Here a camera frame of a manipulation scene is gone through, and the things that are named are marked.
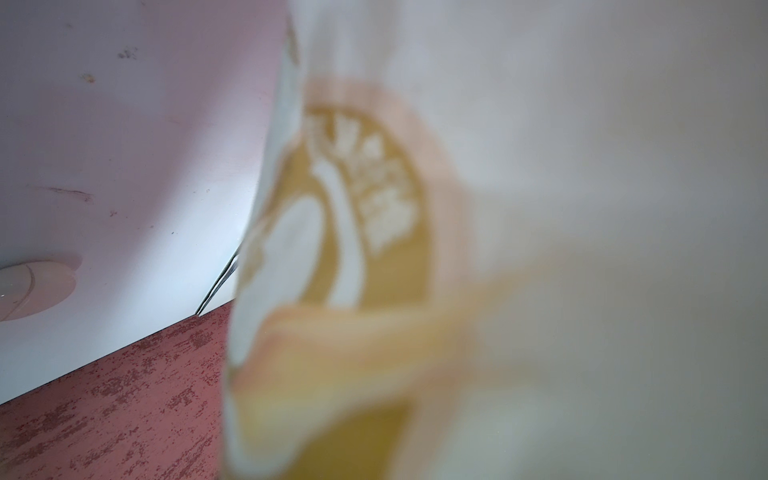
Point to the clear oats bag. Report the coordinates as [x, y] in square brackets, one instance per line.
[507, 240]

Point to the round pink lid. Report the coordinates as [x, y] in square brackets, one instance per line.
[30, 288]

